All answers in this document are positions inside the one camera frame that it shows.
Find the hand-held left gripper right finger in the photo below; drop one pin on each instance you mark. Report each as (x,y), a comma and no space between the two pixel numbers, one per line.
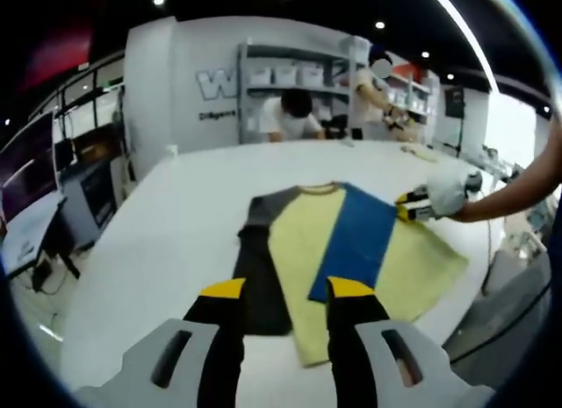
(355,338)

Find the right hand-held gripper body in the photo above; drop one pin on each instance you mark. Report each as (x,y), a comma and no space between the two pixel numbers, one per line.
(448,193)

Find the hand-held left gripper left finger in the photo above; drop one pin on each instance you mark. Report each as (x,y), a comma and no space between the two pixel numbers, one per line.
(219,338)

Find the yellow blue grey garment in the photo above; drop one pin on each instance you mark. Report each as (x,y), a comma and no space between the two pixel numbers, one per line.
(307,241)

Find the pale yellow cloth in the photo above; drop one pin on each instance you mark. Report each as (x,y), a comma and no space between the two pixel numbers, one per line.
(421,153)

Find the black panel on stand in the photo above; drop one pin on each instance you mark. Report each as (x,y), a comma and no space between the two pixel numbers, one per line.
(454,101)

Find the grey chair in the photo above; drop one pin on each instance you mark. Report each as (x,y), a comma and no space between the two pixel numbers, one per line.
(505,302)

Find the long ceiling light strip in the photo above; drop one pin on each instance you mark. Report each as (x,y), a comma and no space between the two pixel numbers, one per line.
(465,30)

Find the row of white storage boxes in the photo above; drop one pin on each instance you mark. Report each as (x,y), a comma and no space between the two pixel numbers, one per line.
(298,76)

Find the dark cabinet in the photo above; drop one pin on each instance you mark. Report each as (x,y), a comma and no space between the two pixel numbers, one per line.
(90,206)

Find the grey metal shelf unit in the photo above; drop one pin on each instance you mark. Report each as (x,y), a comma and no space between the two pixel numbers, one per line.
(298,52)

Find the white desk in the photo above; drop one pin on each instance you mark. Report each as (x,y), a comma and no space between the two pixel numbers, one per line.
(26,241)

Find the cardboard box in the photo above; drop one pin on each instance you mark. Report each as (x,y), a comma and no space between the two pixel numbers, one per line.
(90,150)

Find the small black monitor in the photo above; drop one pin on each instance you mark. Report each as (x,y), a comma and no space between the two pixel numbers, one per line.
(63,151)

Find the large computer monitor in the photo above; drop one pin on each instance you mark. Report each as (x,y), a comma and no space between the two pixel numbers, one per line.
(26,166)

